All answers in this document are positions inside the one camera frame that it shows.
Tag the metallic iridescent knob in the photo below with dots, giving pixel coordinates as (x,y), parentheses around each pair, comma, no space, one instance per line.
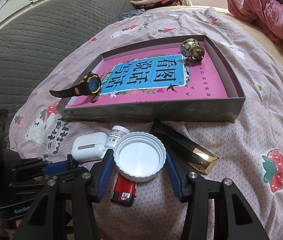
(191,49)

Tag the pink quilted duvet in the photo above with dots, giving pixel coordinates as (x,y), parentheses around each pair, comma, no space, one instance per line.
(266,14)

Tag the white plastic jar lid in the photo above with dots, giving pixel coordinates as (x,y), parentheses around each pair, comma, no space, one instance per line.
(139,156)

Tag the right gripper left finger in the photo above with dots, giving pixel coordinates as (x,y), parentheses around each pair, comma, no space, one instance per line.
(65,203)

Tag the white earbuds case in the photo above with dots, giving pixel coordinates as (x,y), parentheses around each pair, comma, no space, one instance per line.
(89,147)

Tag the dark patterned cloth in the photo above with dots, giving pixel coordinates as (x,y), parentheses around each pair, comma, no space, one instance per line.
(131,14)

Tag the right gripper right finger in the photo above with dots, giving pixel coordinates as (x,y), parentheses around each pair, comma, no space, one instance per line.
(234,217)

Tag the pink strawberry print bedsheet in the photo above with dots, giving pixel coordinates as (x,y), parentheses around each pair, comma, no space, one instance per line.
(250,150)

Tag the red lighter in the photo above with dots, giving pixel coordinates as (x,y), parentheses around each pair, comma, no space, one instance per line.
(124,191)

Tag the grey quilted headboard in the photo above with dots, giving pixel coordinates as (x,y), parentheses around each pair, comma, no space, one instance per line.
(34,43)

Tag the white medicine bottle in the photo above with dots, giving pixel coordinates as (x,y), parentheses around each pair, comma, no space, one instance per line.
(115,135)

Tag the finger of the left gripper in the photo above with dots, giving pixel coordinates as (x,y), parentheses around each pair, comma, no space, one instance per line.
(59,167)

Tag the black yellow digital watch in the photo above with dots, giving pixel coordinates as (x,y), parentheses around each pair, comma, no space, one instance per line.
(89,85)

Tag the grey cardboard box tray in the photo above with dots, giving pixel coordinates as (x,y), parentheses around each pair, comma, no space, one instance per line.
(196,110)

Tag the pink blue children's book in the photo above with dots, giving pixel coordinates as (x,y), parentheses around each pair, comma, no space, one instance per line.
(158,74)

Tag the black gold rectangular box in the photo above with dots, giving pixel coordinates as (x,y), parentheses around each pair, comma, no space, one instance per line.
(193,154)

